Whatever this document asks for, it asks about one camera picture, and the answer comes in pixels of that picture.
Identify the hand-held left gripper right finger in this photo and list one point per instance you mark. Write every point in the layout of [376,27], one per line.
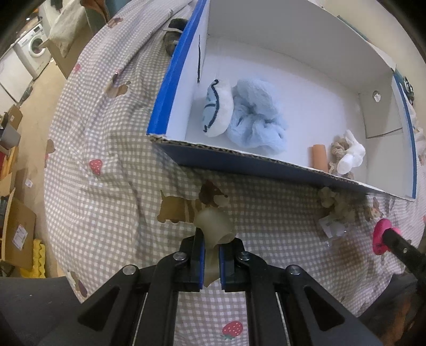
[223,266]

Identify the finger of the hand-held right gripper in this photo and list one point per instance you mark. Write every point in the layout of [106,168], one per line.
[402,249]

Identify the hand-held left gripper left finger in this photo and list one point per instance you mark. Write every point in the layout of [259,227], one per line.
[198,259]

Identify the pink soft toy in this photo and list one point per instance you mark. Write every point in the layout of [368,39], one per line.
[379,238]

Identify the white plush bunny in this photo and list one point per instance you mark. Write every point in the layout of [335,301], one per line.
[352,156]

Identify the beige knit toy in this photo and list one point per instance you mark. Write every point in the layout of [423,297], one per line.
[337,151]

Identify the orange cylinder toy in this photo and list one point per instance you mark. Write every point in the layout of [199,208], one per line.
[320,158]

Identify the white blue plush sock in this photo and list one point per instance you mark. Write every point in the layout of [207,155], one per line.
[216,109]

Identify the light blue fluffy cloth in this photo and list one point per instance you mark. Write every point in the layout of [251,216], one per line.
[256,116]

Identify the blue white cardboard box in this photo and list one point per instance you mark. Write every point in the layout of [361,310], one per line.
[299,99]

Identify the beige plush toy with tag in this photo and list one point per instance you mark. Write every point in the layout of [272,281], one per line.
[336,203]

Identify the black white patterned item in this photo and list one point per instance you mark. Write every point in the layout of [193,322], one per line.
[408,89]

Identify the yellow egg tray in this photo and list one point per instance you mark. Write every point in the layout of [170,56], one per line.
[35,258]

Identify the person's grey trouser leg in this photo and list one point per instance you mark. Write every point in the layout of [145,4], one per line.
[30,309]

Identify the dark striped sock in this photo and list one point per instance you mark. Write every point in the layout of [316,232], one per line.
[173,35]

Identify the large brown cardboard box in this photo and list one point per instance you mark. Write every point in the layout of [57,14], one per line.
[68,60]

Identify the white floor cabinets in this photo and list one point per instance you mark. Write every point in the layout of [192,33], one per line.
[13,76]

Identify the white washing machine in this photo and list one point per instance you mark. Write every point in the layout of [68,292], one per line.
[33,50]

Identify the white printed duvet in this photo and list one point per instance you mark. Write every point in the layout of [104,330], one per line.
[65,26]

